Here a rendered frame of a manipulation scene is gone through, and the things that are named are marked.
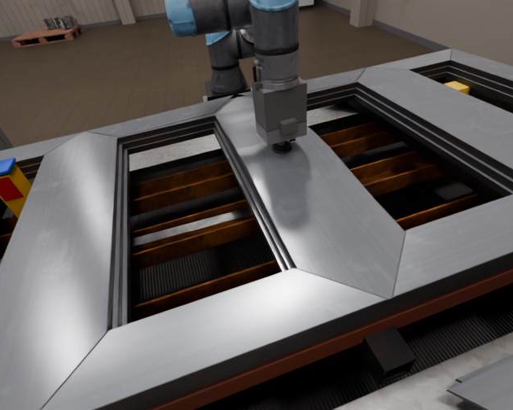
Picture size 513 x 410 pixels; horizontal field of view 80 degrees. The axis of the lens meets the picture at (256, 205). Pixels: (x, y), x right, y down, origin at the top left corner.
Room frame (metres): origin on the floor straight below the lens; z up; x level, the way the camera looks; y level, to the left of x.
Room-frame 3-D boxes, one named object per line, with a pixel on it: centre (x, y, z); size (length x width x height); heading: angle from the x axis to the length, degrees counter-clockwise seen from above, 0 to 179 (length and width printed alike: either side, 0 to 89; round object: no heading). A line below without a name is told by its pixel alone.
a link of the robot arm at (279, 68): (0.56, -0.07, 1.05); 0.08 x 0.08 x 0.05
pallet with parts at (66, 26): (7.57, 3.85, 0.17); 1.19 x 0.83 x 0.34; 96
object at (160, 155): (1.11, -0.15, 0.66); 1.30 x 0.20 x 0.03; 103
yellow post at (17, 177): (0.64, 0.58, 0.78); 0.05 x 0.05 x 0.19; 13
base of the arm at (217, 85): (1.34, 0.05, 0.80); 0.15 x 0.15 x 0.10
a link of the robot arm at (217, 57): (1.34, 0.04, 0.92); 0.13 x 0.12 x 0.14; 89
